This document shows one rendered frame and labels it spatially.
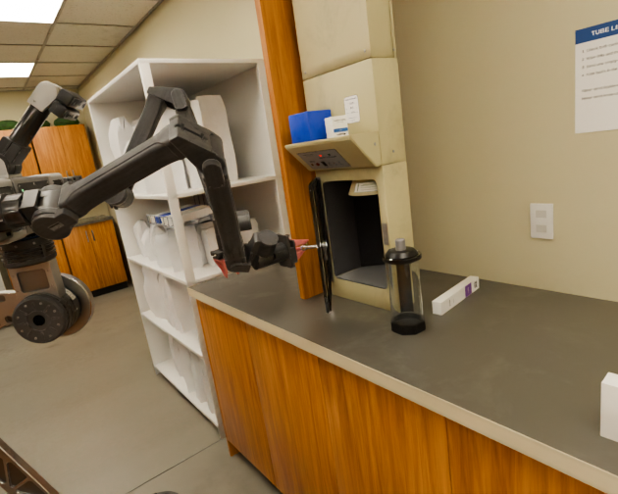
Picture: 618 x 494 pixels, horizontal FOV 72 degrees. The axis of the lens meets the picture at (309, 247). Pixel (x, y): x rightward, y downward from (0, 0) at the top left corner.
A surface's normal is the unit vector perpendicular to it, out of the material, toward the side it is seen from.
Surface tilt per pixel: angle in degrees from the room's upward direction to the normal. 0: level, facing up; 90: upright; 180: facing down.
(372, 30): 90
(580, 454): 0
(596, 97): 90
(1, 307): 90
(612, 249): 90
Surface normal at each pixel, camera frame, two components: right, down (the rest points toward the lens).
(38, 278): 0.14, 0.21
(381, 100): 0.62, 0.10
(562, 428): -0.14, -0.96
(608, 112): -0.77, 0.26
